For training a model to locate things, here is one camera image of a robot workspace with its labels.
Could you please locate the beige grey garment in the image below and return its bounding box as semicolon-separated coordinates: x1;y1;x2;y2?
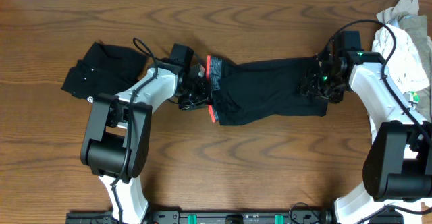
377;0;431;121

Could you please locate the folded black garment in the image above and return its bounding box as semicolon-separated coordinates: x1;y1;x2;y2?
61;42;147;103

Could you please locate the black leggings red waistband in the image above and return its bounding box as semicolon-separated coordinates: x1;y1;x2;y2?
205;55;327;126

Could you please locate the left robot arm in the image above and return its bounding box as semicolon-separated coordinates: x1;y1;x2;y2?
80;44;210;223

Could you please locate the white t-shirt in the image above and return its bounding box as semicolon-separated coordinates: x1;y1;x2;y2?
367;24;432;211

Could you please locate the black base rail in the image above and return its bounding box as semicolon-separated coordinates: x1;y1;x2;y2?
65;209;404;224

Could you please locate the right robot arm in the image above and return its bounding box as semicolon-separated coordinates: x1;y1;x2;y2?
299;31;431;223

